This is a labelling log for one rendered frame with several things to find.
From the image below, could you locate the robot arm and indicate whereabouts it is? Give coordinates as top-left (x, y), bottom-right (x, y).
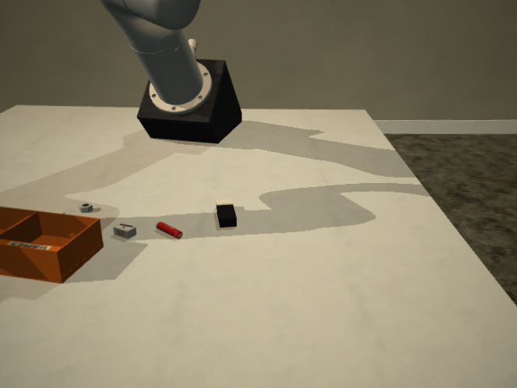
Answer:
top-left (99, 0), bottom-right (212, 115)

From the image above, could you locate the orange open bin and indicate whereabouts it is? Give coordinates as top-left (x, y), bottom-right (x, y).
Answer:
top-left (0, 206), bottom-right (104, 284)

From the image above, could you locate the red battery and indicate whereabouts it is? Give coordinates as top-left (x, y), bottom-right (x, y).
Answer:
top-left (156, 221), bottom-right (182, 239)

